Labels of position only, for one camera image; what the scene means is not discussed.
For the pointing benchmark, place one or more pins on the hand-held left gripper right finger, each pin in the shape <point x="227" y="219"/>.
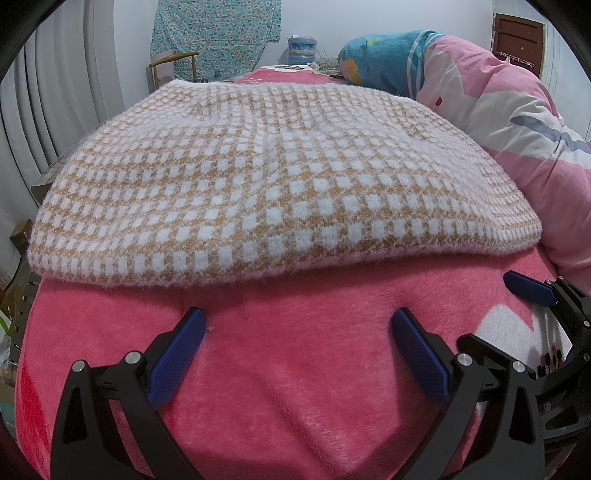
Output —
<point x="422" y="364"/>

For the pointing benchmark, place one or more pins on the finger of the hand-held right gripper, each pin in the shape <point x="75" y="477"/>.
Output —
<point x="528" y="286"/>
<point x="482" y="347"/>

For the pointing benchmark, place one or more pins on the grey curtain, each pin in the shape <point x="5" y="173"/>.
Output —
<point x="60" y="101"/>

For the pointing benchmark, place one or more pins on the brown wooden door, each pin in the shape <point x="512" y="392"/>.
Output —
<point x="519" y="37"/>

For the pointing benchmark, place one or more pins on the blue water jug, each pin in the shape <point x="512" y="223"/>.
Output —
<point x="301" y="50"/>

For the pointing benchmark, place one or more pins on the teal floral hanging cloth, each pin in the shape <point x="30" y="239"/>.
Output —
<point x="217" y="37"/>

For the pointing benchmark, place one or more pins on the cardboard box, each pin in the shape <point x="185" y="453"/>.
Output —
<point x="23" y="235"/>

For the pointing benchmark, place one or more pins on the grey green patterned cloth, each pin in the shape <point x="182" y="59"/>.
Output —
<point x="328" y="65"/>

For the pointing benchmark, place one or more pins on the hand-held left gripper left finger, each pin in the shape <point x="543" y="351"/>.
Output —
<point x="178" y="360"/>

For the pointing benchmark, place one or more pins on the pink white quilt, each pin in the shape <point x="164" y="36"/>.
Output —
<point x="508" y="115"/>

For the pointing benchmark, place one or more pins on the wooden chair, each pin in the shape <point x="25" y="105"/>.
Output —
<point x="173" y="64"/>

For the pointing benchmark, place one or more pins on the pink white fleece blanket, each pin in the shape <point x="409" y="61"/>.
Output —
<point x="300" y="369"/>

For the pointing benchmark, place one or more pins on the tan white checked knit coat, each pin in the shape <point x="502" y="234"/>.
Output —
<point x="277" y="184"/>

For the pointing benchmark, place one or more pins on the wall hook rack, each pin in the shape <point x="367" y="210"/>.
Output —
<point x="517" y="61"/>

